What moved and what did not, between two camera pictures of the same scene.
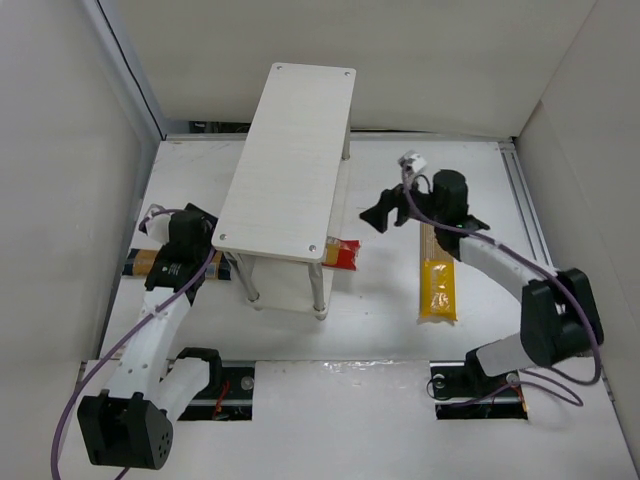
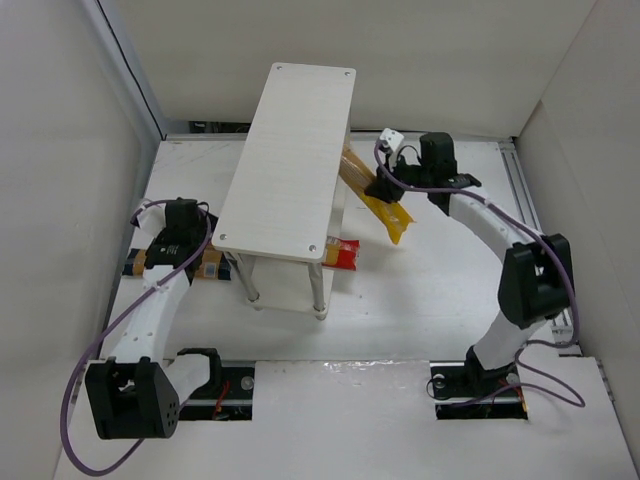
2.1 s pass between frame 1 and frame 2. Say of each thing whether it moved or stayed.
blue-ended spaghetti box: stayed
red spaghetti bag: stayed
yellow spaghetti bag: moved
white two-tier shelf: stayed
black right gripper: moved
